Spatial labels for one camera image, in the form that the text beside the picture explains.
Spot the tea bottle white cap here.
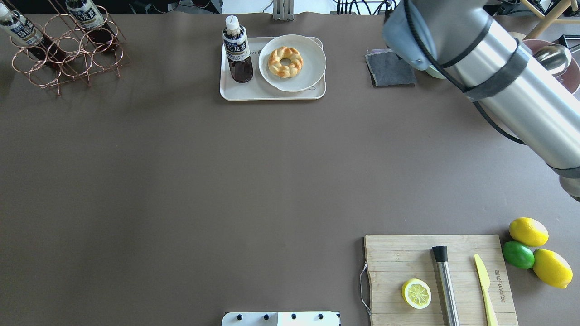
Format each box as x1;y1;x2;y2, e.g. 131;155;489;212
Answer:
222;16;254;83

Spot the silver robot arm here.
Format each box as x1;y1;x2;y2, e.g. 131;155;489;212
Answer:
382;0;580;200

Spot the white serving tray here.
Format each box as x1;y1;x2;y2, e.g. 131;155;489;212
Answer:
219;36;327;101

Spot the tea bottle in rack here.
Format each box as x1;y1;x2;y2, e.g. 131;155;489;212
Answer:
0;3;67;68
65;0;118;53

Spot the lower tea bottle in rack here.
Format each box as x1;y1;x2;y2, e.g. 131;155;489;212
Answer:
0;3;67;68

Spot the white round plate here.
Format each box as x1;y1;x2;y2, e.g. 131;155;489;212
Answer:
258;34;327;91

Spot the grey folded cloth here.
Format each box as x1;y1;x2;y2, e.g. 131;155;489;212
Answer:
365;49;416;87

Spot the bamboo cutting board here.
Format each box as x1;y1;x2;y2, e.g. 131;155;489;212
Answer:
364;235;518;326

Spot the mint green bowl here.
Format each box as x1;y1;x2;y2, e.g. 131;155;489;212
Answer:
425;65;447;80

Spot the steel muddler black tip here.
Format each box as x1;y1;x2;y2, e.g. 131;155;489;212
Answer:
432;246;461;326

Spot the halved lemon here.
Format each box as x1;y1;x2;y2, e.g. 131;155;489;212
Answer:
401;278;431;309

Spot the green lime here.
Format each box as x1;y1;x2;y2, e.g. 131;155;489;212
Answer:
502;241;535;269

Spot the upper whole lemon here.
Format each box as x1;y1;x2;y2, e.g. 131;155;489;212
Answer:
509;217;549;247

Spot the whole lemon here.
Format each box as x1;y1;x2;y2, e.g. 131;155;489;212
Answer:
532;249;573;289
509;217;549;247

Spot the yellow plastic knife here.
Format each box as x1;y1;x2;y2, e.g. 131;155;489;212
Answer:
473;254;499;326

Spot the lower whole lemon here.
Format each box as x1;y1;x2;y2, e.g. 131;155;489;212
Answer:
532;249;573;289

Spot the metal ice scoop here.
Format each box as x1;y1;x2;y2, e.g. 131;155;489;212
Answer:
533;44;572;77

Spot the pink bowl with ice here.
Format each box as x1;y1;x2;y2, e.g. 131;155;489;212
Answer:
523;39;580;94

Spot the wooden cup stand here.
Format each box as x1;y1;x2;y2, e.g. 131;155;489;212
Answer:
520;0;580;39

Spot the braided ring donut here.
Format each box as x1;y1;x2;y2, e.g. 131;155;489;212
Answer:
267;46;304;78

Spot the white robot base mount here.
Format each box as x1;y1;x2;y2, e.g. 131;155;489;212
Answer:
221;310;341;326

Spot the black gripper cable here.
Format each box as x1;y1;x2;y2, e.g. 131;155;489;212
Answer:
401;0;526;145

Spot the copper wire bottle rack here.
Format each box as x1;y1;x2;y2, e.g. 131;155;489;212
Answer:
1;0;132;96

